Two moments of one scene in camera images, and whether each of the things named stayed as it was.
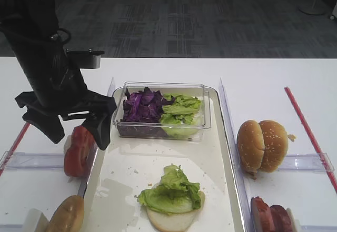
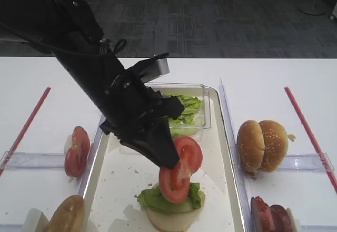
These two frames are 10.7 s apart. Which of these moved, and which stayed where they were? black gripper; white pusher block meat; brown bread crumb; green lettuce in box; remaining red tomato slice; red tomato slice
Moved: black gripper; red tomato slice
Stayed: remaining red tomato slice; brown bread crumb; white pusher block meat; green lettuce in box
